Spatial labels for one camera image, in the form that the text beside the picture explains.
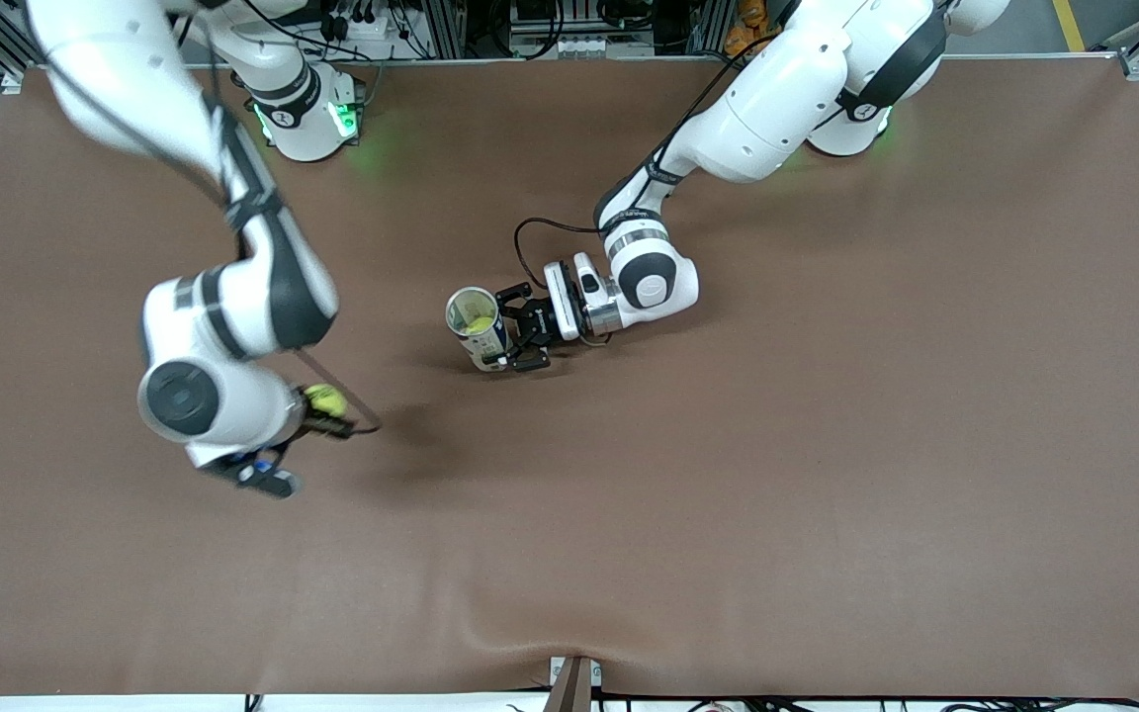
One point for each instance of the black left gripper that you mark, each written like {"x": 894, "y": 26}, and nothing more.
{"x": 541, "y": 321}

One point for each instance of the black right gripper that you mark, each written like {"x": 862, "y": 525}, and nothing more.
{"x": 320, "y": 423}

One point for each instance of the yellow tennis ball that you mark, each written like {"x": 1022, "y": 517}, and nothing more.
{"x": 478, "y": 322}
{"x": 325, "y": 399}

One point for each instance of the white blue tennis ball can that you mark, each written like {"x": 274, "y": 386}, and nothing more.
{"x": 492, "y": 348}

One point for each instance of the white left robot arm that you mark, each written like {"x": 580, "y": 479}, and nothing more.
{"x": 787, "y": 99}

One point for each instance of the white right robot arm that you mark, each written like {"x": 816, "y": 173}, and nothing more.
{"x": 115, "y": 59}

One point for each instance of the brown table mat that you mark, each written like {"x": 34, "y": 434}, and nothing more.
{"x": 569, "y": 554}

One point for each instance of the white socket strip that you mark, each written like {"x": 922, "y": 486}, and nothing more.
{"x": 584, "y": 46}

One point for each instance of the white power strip black plugs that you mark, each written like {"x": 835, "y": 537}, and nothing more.
{"x": 362, "y": 25}

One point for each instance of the orange packets pile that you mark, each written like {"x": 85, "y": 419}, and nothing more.
{"x": 740, "y": 42}

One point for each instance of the aluminium frame post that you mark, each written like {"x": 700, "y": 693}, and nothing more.
{"x": 711, "y": 25}
{"x": 446, "y": 25}

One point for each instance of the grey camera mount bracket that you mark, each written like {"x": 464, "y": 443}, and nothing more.
{"x": 574, "y": 687}

